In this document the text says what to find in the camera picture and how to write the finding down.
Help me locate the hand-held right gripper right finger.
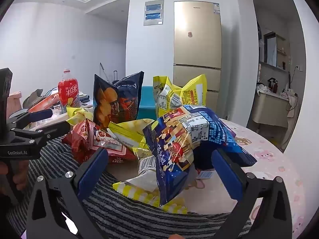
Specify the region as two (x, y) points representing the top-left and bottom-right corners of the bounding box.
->
(211, 148), (293, 239)

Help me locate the mop pole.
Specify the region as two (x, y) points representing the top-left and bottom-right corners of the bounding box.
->
(100, 63), (110, 82)

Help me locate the red snack bag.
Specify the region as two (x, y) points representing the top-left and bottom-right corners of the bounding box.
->
(62, 118), (139, 165)

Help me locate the blue snack bag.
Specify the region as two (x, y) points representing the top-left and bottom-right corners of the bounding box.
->
(143, 105), (258, 207)

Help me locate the grey striped cloth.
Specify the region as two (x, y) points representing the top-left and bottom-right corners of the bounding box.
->
(5, 137), (252, 239)

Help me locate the beige washbasin cabinet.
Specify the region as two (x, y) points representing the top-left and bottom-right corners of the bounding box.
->
(252, 90), (297, 130)

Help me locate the bathroom mirror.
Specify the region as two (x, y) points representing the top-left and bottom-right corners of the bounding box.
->
(264, 32), (277, 66)

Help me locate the person's left hand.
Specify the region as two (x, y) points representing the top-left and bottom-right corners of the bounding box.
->
(0, 160), (30, 196)

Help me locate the grey electrical panel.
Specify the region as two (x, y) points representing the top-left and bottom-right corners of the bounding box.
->
(143, 0), (164, 26)

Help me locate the pink soft object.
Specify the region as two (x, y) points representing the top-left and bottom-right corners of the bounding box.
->
(7, 91), (23, 120)

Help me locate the red drink bottle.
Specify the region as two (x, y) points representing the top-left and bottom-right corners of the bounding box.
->
(58, 68), (81, 114)

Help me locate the teal plastic basin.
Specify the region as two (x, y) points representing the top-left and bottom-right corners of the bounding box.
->
(138, 86), (157, 120)

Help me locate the hanging towel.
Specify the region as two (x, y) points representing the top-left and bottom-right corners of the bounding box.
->
(287, 90), (301, 117)

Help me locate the white snack packet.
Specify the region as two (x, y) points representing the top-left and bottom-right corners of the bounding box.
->
(196, 169), (215, 180)

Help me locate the pink printed tablecloth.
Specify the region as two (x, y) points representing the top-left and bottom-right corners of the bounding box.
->
(107, 117), (307, 239)

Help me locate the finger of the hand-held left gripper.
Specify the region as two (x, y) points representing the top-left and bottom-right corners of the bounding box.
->
(7, 109), (54, 130)
(7, 121), (71, 152)

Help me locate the yellow white striped packet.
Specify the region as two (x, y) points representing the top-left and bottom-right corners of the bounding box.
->
(112, 154), (188, 215)

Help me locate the dark blue chip bag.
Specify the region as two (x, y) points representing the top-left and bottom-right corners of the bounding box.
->
(93, 71), (145, 130)

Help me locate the grey crumpled object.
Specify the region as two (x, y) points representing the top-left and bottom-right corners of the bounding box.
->
(22, 89), (48, 109)

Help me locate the gold refrigerator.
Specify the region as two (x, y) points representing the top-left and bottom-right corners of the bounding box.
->
(172, 1), (222, 120)

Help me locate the large yellow snack bag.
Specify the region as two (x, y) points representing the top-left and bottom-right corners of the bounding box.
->
(153, 74), (208, 119)

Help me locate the wooden wall shelf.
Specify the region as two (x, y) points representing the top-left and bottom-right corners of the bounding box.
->
(275, 34), (291, 69)

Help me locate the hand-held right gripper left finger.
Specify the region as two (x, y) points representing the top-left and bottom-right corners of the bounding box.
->
(26, 147), (109, 239)

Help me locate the orange box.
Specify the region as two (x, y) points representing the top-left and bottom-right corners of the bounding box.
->
(27, 92), (61, 114)

